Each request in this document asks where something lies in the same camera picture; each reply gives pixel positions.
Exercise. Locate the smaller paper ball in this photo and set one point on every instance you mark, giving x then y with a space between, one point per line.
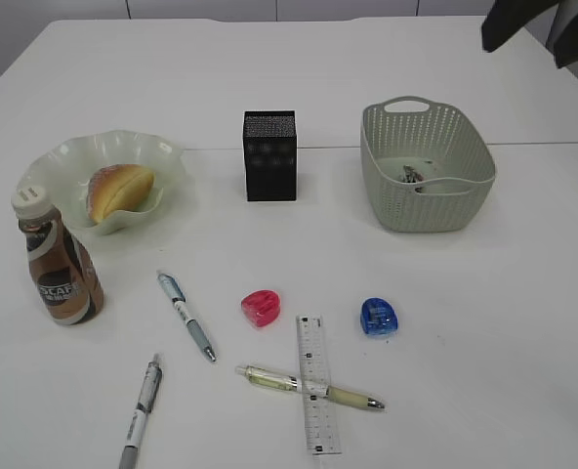
410 175

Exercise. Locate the golden bread roll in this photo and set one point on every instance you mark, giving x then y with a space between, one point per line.
118 187

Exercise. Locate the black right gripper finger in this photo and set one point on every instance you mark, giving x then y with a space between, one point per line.
507 17
577 44

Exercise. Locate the cream yellow click pen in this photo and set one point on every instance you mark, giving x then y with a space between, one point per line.
269 378

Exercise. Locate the pale green wavy plate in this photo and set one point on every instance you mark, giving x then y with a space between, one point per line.
66 170

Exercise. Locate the black mesh pen holder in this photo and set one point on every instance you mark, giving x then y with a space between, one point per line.
270 155

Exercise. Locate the brown Nescafe coffee bottle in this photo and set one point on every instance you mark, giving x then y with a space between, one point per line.
59 264

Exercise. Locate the blue grey click pen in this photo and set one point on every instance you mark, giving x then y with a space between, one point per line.
173 291

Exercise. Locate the pink pencil sharpener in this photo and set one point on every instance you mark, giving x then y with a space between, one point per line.
261 307

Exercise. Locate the white grey click pen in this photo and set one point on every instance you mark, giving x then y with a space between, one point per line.
145 402

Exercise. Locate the blue pencil sharpener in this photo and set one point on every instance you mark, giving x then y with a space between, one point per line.
377 317

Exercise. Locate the clear plastic ruler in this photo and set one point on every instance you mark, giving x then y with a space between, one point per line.
322 433

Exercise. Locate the grey-green plastic basket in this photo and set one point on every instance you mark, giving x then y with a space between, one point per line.
438 140

